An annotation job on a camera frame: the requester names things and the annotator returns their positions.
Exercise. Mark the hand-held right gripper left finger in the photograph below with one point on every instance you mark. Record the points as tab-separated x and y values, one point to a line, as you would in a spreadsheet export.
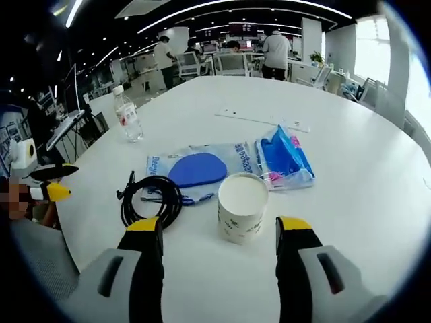
148	269

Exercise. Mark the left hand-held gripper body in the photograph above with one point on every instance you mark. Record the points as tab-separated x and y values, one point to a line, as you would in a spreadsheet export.
22	158

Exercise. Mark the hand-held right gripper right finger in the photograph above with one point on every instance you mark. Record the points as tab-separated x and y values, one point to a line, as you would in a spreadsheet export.
296	269

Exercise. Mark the white leaf-print paper cup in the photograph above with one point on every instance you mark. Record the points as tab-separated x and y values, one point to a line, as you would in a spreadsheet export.
240	222

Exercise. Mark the clear plastic water bottle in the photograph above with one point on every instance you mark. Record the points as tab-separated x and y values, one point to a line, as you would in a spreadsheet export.
128	116

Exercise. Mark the blue oval pad package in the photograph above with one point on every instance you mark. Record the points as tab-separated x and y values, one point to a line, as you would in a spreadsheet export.
198	170

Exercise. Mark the blue tissue pack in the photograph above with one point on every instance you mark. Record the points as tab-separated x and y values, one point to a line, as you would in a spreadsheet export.
286	158

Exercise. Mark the silver laptop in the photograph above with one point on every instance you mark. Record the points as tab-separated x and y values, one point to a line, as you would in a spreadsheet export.
65	128

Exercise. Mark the black laptop stand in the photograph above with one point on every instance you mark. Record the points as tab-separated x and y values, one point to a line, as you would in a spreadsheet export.
91	128

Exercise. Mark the grey mesh office chair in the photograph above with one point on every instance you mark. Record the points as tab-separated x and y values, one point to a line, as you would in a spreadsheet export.
40	255

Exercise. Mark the large dark display screen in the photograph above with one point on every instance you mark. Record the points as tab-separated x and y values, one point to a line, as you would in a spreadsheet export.
72	91

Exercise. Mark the white office chair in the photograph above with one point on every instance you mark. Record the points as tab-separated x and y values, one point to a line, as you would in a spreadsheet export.
188	62
320	75
232	64

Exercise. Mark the ceiling air conditioner vent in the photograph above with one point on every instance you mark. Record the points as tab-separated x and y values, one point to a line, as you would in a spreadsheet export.
138	8

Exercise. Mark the green potted plant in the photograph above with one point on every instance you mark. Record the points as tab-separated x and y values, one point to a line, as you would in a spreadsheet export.
317	58

